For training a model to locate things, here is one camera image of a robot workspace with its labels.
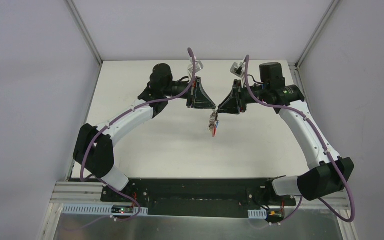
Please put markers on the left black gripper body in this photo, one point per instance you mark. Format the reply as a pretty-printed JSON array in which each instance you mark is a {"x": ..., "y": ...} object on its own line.
[{"x": 191, "y": 92}]

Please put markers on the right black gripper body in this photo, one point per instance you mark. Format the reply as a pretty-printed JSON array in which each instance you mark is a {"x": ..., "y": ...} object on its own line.
[{"x": 237, "y": 96}]

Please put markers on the keyring with coloured keys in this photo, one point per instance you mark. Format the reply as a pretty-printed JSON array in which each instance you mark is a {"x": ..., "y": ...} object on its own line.
[{"x": 213, "y": 123}]

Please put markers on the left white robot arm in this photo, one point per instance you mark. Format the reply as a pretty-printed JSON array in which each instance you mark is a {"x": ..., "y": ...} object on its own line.
[{"x": 94, "y": 148}]

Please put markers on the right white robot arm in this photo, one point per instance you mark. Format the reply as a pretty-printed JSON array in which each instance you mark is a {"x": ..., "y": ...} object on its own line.
[{"x": 328, "y": 171}]

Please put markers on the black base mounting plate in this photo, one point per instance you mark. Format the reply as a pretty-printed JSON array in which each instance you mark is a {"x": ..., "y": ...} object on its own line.
[{"x": 199, "y": 197}]

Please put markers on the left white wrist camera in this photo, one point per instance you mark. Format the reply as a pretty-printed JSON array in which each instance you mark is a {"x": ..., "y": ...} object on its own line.
[{"x": 195, "y": 67}]

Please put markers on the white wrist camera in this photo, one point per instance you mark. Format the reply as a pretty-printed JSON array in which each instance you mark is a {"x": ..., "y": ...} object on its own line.
[
  {"x": 237, "y": 69},
  {"x": 195, "y": 67}
]

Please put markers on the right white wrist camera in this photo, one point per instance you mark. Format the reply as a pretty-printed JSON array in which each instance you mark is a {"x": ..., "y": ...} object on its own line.
[{"x": 237, "y": 69}]

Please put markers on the aluminium frame rail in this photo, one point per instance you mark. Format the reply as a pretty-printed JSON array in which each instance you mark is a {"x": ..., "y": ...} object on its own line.
[{"x": 90, "y": 193}]

